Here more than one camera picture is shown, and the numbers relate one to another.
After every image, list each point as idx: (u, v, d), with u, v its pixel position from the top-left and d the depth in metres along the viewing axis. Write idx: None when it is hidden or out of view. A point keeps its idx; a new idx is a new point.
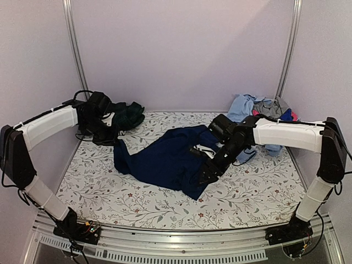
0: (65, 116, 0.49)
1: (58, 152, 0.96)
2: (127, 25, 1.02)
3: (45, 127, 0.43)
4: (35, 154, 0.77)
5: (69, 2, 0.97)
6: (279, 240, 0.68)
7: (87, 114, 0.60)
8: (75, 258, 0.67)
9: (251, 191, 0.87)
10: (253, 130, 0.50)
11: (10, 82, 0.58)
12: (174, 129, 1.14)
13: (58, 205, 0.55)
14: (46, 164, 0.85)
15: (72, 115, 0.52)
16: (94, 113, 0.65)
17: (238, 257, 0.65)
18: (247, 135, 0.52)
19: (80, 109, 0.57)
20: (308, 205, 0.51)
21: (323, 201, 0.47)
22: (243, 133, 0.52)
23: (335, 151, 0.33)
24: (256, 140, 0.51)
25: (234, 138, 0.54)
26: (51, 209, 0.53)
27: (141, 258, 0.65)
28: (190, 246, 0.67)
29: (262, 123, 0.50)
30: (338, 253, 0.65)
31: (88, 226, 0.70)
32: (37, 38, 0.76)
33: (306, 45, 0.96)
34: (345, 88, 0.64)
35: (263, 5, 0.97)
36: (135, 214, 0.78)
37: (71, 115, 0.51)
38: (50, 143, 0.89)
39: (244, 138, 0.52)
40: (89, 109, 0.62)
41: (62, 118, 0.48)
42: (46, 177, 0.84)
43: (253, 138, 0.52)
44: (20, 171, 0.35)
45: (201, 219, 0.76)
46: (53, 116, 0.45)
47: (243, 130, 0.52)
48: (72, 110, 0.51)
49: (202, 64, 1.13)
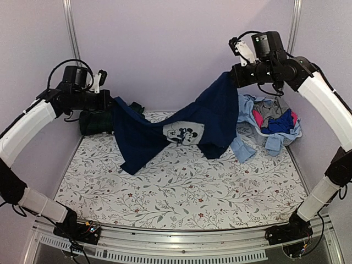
0: (39, 115, 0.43)
1: (47, 148, 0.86)
2: (127, 25, 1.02)
3: (21, 135, 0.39)
4: (17, 165, 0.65)
5: (69, 2, 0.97)
6: (279, 240, 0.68)
7: (67, 102, 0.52)
8: (75, 258, 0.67)
9: (252, 191, 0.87)
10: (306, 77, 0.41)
11: (9, 82, 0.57)
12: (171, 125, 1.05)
13: (56, 210, 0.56)
14: (33, 169, 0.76)
15: (47, 110, 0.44)
16: (74, 95, 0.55)
17: (238, 257, 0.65)
18: (298, 73, 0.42)
19: (57, 98, 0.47)
20: (312, 207, 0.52)
21: (326, 203, 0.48)
22: (296, 70, 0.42)
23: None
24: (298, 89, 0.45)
25: (282, 70, 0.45)
26: (49, 215, 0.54)
27: (141, 258, 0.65)
28: (190, 246, 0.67)
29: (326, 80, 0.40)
30: (338, 253, 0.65)
31: (88, 226, 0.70)
32: (37, 39, 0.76)
33: (306, 44, 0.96)
34: (345, 88, 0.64)
35: (263, 6, 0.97)
36: (135, 214, 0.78)
37: (47, 111, 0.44)
38: (36, 142, 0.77)
39: (292, 76, 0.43)
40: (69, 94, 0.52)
41: (38, 119, 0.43)
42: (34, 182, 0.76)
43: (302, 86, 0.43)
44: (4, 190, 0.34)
45: (201, 219, 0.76)
46: (27, 120, 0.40)
47: (297, 65, 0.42)
48: (46, 104, 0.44)
49: (201, 64, 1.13)
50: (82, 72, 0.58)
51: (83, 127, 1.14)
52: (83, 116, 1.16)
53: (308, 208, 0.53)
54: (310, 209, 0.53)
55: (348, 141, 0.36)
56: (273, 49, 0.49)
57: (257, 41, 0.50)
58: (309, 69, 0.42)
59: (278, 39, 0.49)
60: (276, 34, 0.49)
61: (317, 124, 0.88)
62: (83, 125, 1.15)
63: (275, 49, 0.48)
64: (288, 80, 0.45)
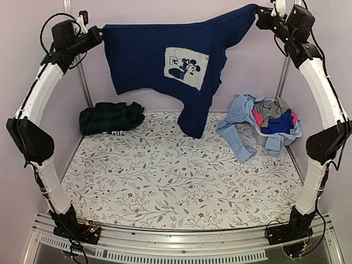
0: (51, 75, 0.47)
1: (57, 125, 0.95)
2: None
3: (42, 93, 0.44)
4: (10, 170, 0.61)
5: (69, 1, 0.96)
6: (279, 240, 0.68)
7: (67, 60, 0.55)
8: (75, 258, 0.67)
9: (252, 191, 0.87)
10: (306, 61, 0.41)
11: (8, 83, 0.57)
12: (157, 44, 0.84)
13: (62, 198, 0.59)
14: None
15: (55, 71, 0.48)
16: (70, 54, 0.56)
17: (238, 257, 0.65)
18: (301, 54, 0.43)
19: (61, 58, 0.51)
20: (306, 196, 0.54)
21: (319, 190, 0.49)
22: (298, 50, 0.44)
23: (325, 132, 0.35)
24: (301, 67, 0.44)
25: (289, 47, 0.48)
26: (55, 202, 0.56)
27: (141, 258, 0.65)
28: (190, 246, 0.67)
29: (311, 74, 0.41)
30: (338, 254, 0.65)
31: (88, 226, 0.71)
32: (37, 39, 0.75)
33: None
34: (345, 88, 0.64)
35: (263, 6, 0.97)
36: (135, 214, 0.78)
37: (54, 72, 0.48)
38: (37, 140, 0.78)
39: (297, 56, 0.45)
40: (65, 49, 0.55)
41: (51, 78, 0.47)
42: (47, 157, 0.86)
43: (300, 62, 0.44)
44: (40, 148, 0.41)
45: (201, 219, 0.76)
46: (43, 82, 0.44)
47: (302, 48, 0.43)
48: (54, 66, 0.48)
49: None
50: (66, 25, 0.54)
51: (82, 127, 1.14)
52: (82, 116, 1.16)
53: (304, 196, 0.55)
54: (306, 201, 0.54)
55: (328, 121, 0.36)
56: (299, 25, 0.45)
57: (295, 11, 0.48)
58: (313, 54, 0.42)
59: (311, 22, 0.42)
60: (312, 18, 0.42)
61: (316, 123, 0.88)
62: (83, 125, 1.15)
63: (302, 28, 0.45)
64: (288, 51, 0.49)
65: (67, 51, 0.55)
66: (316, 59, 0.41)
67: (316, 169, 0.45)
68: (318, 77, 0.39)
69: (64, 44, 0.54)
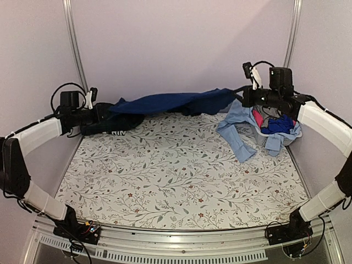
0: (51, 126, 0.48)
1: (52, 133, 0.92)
2: (128, 26, 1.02)
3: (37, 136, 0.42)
4: None
5: (69, 2, 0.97)
6: (279, 240, 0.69)
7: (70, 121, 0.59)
8: (75, 258, 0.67)
9: (251, 191, 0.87)
10: (300, 108, 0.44)
11: (9, 83, 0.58)
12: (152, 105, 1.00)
13: (57, 207, 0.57)
14: (34, 163, 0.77)
15: (56, 125, 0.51)
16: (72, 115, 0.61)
17: (238, 257, 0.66)
18: (294, 108, 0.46)
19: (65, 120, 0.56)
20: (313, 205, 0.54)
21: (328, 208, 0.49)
22: (291, 104, 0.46)
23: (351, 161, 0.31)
24: (298, 117, 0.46)
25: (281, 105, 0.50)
26: (50, 213, 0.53)
27: (142, 258, 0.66)
28: (190, 246, 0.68)
29: (311, 117, 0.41)
30: (338, 253, 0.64)
31: (88, 226, 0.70)
32: (37, 40, 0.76)
33: (305, 45, 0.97)
34: (345, 88, 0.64)
35: (263, 6, 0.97)
36: (135, 214, 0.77)
37: (55, 126, 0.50)
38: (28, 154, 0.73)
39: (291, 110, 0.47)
40: (69, 114, 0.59)
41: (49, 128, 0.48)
42: (37, 179, 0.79)
43: (297, 114, 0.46)
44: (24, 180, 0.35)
45: (201, 219, 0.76)
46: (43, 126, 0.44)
47: (292, 100, 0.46)
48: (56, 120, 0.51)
49: (201, 65, 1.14)
50: (75, 94, 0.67)
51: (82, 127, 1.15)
52: None
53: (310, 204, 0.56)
54: (312, 209, 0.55)
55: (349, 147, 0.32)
56: (280, 83, 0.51)
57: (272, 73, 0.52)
58: (304, 99, 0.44)
59: (290, 73, 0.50)
60: (288, 70, 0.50)
61: None
62: None
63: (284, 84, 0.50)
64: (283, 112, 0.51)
65: (71, 116, 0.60)
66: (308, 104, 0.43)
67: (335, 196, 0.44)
68: (317, 116, 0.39)
69: (69, 109, 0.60)
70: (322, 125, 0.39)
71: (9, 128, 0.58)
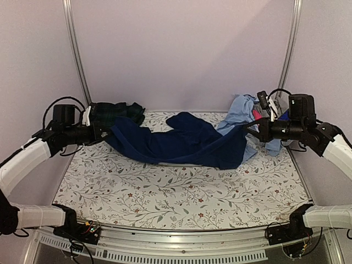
0: (37, 152, 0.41)
1: None
2: (128, 26, 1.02)
3: (16, 170, 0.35)
4: None
5: (69, 2, 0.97)
6: (279, 240, 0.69)
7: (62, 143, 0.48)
8: (75, 258, 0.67)
9: (252, 191, 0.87)
10: (328, 143, 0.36)
11: (9, 82, 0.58)
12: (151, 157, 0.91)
13: (55, 212, 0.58)
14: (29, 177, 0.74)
15: (44, 148, 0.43)
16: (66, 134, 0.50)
17: (238, 257, 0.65)
18: (321, 141, 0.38)
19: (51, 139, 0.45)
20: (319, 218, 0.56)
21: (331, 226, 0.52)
22: (318, 137, 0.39)
23: None
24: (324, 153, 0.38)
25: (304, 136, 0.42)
26: (49, 222, 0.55)
27: (142, 258, 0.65)
28: (190, 246, 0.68)
29: (336, 155, 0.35)
30: (338, 253, 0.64)
31: (88, 226, 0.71)
32: (37, 40, 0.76)
33: (305, 45, 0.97)
34: (345, 88, 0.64)
35: (263, 5, 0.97)
36: (135, 214, 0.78)
37: (42, 149, 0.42)
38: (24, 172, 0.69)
39: (318, 143, 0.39)
40: (61, 133, 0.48)
41: (37, 154, 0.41)
42: (31, 198, 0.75)
43: (322, 150, 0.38)
44: (5, 215, 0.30)
45: (201, 219, 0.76)
46: (24, 155, 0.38)
47: (320, 133, 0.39)
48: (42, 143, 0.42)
49: (201, 65, 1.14)
50: (69, 109, 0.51)
51: None
52: None
53: (316, 218, 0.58)
54: (316, 221, 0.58)
55: None
56: (302, 113, 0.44)
57: (293, 103, 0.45)
58: (331, 133, 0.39)
59: (312, 100, 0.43)
60: (310, 97, 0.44)
61: None
62: None
63: (308, 114, 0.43)
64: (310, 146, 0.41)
65: (63, 134, 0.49)
66: (336, 139, 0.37)
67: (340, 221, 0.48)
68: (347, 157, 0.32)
69: (61, 126, 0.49)
70: (341, 160, 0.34)
71: (7, 127, 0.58)
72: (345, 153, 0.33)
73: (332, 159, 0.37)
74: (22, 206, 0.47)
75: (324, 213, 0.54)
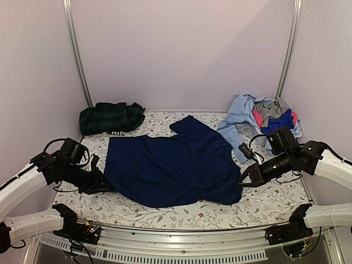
0: (31, 182, 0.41)
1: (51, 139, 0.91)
2: (127, 26, 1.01)
3: (6, 202, 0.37)
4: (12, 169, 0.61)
5: (69, 2, 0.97)
6: (279, 240, 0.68)
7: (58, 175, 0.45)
8: (75, 258, 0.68)
9: (251, 191, 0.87)
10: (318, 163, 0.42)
11: (9, 82, 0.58)
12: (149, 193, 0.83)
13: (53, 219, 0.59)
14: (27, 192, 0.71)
15: (38, 179, 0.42)
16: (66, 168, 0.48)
17: (238, 257, 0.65)
18: (311, 161, 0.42)
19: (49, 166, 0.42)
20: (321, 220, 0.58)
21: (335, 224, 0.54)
22: (306, 158, 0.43)
23: None
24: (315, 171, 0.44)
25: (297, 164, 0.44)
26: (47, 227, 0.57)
27: (141, 258, 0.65)
28: (190, 246, 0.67)
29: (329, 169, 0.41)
30: (337, 253, 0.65)
31: (88, 226, 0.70)
32: (37, 39, 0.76)
33: (305, 45, 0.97)
34: (346, 88, 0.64)
35: (263, 5, 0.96)
36: (135, 214, 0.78)
37: (38, 179, 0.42)
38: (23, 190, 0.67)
39: (308, 163, 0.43)
40: (62, 165, 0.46)
41: (31, 183, 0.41)
42: (29, 210, 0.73)
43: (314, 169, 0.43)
44: None
45: (201, 219, 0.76)
46: (16, 187, 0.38)
47: (306, 154, 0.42)
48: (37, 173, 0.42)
49: (201, 65, 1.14)
50: (81, 149, 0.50)
51: (83, 126, 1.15)
52: (82, 116, 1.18)
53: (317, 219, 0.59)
54: (319, 223, 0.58)
55: None
56: (284, 145, 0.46)
57: (272, 139, 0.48)
58: (317, 150, 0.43)
59: (287, 130, 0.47)
60: (285, 128, 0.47)
61: (316, 123, 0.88)
62: (83, 125, 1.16)
63: (289, 143, 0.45)
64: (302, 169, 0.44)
65: (64, 167, 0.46)
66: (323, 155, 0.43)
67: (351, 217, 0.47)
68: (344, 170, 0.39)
69: (66, 159, 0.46)
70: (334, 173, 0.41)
71: (7, 126, 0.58)
72: (338, 167, 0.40)
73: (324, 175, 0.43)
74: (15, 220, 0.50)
75: (327, 214, 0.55)
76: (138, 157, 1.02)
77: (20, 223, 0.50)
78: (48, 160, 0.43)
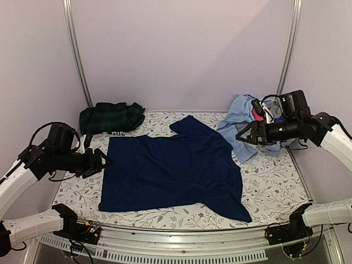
0: (21, 181, 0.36)
1: None
2: (127, 26, 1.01)
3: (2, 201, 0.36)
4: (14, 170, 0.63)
5: (69, 2, 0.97)
6: (279, 240, 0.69)
7: (50, 167, 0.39)
8: (75, 258, 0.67)
9: (251, 191, 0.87)
10: (326, 132, 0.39)
11: (9, 82, 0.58)
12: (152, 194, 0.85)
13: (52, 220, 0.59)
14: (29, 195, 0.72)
15: (26, 179, 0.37)
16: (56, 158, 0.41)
17: (238, 257, 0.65)
18: (319, 130, 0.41)
19: (38, 159, 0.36)
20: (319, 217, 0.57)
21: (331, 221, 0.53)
22: (315, 127, 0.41)
23: None
24: (322, 143, 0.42)
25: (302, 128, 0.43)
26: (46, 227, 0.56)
27: (141, 258, 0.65)
28: (190, 246, 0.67)
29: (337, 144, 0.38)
30: (338, 254, 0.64)
31: (88, 226, 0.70)
32: (37, 39, 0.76)
33: (306, 45, 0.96)
34: (346, 88, 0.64)
35: (263, 5, 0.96)
36: (135, 214, 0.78)
37: (28, 177, 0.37)
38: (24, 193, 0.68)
39: (315, 132, 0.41)
40: (51, 156, 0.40)
41: (22, 182, 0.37)
42: (28, 212, 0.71)
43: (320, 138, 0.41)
44: None
45: (201, 219, 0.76)
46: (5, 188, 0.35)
47: (317, 123, 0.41)
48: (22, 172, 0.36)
49: (201, 65, 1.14)
50: (67, 133, 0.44)
51: (83, 126, 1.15)
52: (82, 116, 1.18)
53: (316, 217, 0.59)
54: (318, 219, 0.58)
55: None
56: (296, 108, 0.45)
57: (284, 100, 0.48)
58: (329, 124, 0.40)
59: (303, 94, 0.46)
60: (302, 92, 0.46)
61: None
62: (83, 125, 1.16)
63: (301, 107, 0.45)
64: (307, 137, 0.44)
65: (54, 158, 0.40)
66: (335, 130, 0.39)
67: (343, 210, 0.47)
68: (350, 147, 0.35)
69: (54, 148, 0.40)
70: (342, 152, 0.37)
71: (7, 126, 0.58)
72: (344, 144, 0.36)
73: (333, 150, 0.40)
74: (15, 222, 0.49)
75: (324, 210, 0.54)
76: (138, 157, 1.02)
77: (20, 225, 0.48)
78: (34, 153, 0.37)
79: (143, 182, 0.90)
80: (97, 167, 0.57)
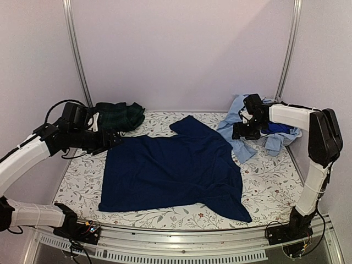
0: (33, 153, 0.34)
1: None
2: (127, 25, 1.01)
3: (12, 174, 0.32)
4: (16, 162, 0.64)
5: (69, 2, 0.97)
6: (279, 240, 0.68)
7: (63, 143, 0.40)
8: (75, 258, 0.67)
9: (251, 191, 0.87)
10: (269, 110, 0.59)
11: (9, 82, 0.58)
12: (152, 194, 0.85)
13: (55, 215, 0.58)
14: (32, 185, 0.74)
15: (42, 148, 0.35)
16: (71, 135, 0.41)
17: (238, 257, 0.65)
18: (265, 113, 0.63)
19: (52, 136, 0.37)
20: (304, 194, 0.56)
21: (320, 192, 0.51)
22: (262, 111, 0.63)
23: (319, 132, 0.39)
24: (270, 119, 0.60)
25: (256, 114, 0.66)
26: (47, 222, 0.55)
27: (141, 258, 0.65)
28: (190, 246, 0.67)
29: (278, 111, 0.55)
30: (338, 254, 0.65)
31: (88, 226, 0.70)
32: (36, 39, 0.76)
33: (306, 45, 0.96)
34: (346, 88, 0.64)
35: (263, 5, 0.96)
36: (135, 214, 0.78)
37: (40, 149, 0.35)
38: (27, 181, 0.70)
39: (263, 114, 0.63)
40: (66, 133, 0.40)
41: (33, 154, 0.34)
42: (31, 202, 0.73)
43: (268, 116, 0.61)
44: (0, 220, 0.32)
45: (201, 219, 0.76)
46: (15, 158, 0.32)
47: (263, 108, 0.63)
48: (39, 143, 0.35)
49: (200, 65, 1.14)
50: (82, 110, 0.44)
51: None
52: None
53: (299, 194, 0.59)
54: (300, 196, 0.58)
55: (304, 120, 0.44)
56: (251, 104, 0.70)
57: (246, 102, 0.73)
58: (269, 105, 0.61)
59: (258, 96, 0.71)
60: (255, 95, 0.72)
61: None
62: None
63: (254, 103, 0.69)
64: (262, 119, 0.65)
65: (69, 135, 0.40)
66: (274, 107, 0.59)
67: (318, 172, 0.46)
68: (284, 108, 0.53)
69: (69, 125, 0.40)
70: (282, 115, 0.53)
71: (7, 126, 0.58)
72: (281, 108, 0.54)
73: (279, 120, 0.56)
74: (18, 203, 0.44)
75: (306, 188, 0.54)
76: (138, 157, 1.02)
77: (23, 207, 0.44)
78: (51, 130, 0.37)
79: (143, 182, 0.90)
80: (108, 146, 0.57)
